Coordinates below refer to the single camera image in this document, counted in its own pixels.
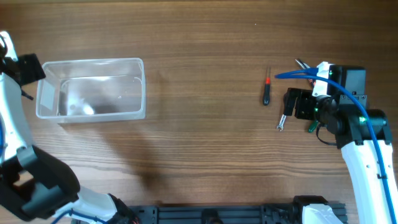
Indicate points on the green handled screwdriver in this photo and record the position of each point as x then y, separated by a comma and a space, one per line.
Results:
313, 126

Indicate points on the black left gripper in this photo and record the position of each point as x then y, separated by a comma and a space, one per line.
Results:
33, 70

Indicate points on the black orange screwdriver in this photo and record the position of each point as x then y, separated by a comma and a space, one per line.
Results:
267, 88

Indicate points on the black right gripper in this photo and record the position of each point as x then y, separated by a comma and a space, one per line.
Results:
305, 96

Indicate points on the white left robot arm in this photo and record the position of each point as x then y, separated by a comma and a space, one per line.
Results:
34, 184

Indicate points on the small silver wrench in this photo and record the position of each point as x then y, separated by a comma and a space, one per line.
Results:
280, 125

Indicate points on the clear plastic container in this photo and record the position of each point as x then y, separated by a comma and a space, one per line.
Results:
91, 91

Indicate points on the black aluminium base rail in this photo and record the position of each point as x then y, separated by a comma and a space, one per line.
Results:
248, 214

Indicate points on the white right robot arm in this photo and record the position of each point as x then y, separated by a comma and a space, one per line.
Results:
338, 103

